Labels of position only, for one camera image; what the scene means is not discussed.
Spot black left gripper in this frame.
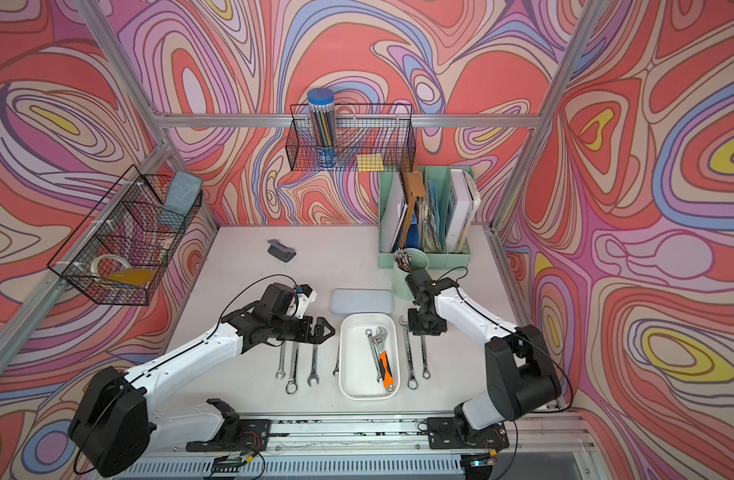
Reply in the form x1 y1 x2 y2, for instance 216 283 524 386
268 314 336 342

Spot thin silver wrench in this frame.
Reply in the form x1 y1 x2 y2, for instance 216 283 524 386
332 343 341 377

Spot silver end wrench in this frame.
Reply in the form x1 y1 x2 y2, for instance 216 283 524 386
307 344 320 387

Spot white plastic storage box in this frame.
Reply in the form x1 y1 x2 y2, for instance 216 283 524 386
338 313 401 401

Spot small silver wrench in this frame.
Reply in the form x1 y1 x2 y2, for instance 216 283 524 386
275 342 286 380

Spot short silver wrench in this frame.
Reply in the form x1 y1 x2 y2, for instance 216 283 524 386
420 335 431 380

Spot long silver combination wrench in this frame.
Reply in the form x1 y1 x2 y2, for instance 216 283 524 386
285 343 299 395

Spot orange handled adjustable wrench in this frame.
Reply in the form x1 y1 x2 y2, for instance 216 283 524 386
372 326 396 394

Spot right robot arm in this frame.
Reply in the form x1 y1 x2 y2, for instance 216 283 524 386
405 269 562 436

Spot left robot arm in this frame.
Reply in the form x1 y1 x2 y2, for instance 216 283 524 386
68 283 335 478

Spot white rectangular lid box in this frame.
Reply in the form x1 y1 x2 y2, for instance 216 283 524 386
330 289 394 316

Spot medium silver box wrench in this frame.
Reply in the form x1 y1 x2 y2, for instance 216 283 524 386
365 329 383 383

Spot green pencil cup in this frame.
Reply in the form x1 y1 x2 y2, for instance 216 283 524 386
391 248 429 301

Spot grey hole punch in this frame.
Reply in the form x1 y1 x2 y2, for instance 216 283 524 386
267 239 297 263

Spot green file organizer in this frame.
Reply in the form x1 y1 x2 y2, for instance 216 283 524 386
378 166 481 270

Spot yellow sticky notes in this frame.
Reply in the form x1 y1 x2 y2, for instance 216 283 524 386
356 153 385 172

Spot grey sponge block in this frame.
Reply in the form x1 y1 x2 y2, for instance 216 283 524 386
163 171 203 216

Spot blue pencil tube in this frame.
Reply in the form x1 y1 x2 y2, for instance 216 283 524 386
307 88 337 169

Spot tape roll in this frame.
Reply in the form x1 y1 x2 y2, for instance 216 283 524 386
90 253 131 278

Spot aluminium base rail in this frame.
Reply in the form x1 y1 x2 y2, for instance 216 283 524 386
120 413 611 479

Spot back wire basket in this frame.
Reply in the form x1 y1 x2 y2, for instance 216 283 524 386
285 102 416 172

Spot wire basket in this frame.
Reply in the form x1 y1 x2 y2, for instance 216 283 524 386
48 166 203 306
285 102 416 172

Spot left wire basket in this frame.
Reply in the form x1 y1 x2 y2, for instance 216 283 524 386
48 166 203 306

